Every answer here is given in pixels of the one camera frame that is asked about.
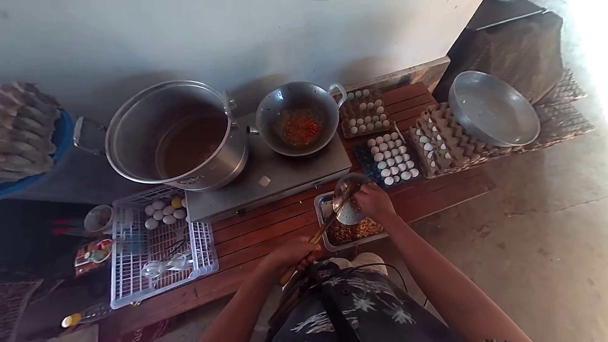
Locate person's right hand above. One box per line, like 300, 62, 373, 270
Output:
353, 182, 396, 225

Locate person's left hand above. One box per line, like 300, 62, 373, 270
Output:
266, 236, 322, 279

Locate metal skimmer with wooden handle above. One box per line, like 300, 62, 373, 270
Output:
279, 173, 376, 287

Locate person's right forearm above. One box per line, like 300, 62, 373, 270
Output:
380, 214, 534, 342

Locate person's left forearm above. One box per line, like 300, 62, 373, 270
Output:
199, 256, 285, 342

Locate rectangular metal tray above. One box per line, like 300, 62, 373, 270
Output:
314, 191, 389, 252

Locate blue egg tray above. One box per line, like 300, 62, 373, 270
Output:
352, 132, 421, 190

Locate pile of fried food bits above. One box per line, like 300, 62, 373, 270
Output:
326, 217, 384, 247

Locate group of white eggs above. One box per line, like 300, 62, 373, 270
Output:
367, 132, 420, 186

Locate red wooden slatted bench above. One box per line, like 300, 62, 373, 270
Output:
97, 82, 497, 339

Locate person's legs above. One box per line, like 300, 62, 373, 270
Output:
329, 252, 389, 276

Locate person's body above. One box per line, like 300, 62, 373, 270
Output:
264, 259, 464, 342

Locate group of pale eggs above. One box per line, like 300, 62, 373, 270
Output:
347, 89, 390, 136

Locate group of broken eggshells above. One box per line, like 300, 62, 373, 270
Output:
415, 118, 452, 167

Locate brown cardboard egg tray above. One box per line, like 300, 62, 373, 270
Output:
339, 89, 396, 139

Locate metal gas stove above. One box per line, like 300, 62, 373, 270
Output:
185, 107, 353, 224

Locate chopped red chili mixture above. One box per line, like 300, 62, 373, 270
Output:
282, 115, 324, 146

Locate stack of cardboard egg trays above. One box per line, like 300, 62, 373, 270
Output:
405, 67, 595, 180

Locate metal wok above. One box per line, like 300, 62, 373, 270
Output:
246, 81, 348, 157

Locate clear crumpled plastic packaging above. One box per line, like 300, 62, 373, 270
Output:
142, 252, 193, 279

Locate pile of eggs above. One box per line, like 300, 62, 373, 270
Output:
144, 198, 188, 230

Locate large aluminium bowl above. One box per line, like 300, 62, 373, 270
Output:
448, 71, 541, 147

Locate brown liquid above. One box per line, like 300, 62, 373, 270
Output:
157, 114, 230, 179

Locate white plastic basket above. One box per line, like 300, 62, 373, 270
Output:
110, 184, 219, 310

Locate brown cloth sack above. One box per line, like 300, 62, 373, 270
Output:
475, 11, 564, 105

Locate clear plastic cup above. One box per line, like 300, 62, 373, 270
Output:
84, 204, 114, 233

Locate red food packet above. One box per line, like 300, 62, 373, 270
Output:
74, 238, 113, 278

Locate large aluminium pot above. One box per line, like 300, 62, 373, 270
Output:
73, 80, 250, 192

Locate plastic bottle yellow cap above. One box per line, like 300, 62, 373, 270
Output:
61, 304, 114, 329

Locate blue plastic tub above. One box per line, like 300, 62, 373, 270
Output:
0, 108, 75, 199

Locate stack of grey egg trays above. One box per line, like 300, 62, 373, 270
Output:
0, 82, 60, 184

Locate black thin cable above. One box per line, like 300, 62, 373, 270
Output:
349, 263, 409, 294

